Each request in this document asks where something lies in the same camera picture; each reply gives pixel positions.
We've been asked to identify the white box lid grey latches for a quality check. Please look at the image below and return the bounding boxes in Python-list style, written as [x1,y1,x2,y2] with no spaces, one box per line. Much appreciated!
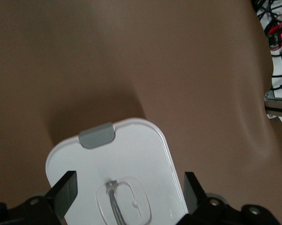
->
[45,118,189,225]

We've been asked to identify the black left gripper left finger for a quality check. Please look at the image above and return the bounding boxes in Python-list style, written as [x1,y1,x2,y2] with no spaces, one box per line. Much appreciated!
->
[21,170,79,225]

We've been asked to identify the metal table edge bracket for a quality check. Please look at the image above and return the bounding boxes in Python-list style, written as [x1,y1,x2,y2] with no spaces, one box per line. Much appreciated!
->
[264,90,282,119]

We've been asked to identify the tangled cable bundle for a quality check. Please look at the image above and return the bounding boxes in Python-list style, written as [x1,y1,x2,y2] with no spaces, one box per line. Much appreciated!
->
[252,0,282,94]

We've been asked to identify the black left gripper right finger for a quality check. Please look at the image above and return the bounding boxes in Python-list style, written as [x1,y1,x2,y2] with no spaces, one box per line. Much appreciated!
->
[176,171,242,225]

